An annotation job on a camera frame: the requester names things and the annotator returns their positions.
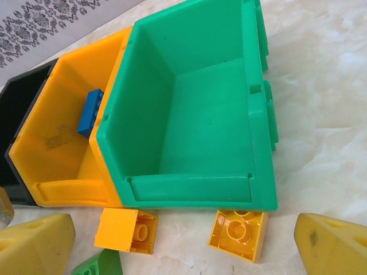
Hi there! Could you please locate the yellow plastic storage bin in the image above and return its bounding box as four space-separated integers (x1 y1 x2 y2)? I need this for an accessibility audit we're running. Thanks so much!
7 25 134 209

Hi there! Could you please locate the blue lego brick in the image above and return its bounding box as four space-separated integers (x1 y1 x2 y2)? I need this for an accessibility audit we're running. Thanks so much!
77 89 108 139

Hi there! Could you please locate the black plastic storage bin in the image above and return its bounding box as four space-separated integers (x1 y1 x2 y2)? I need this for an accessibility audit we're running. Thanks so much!
0 58 60 206

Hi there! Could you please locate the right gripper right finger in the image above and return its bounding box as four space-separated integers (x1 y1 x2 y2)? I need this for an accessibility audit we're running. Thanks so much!
292 213 367 275

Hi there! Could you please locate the green plastic storage bin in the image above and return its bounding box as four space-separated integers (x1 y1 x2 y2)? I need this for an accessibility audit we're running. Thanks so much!
88 0 279 213

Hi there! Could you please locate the green lego brick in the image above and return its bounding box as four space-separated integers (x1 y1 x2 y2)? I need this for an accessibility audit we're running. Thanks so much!
70 248 123 275

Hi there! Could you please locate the yellow lego brick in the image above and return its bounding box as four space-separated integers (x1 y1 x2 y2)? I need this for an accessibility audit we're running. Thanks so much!
93 207 159 254
208 210 270 263

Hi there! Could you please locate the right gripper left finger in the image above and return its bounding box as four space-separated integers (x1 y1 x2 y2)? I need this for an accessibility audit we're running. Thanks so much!
0 213 76 275

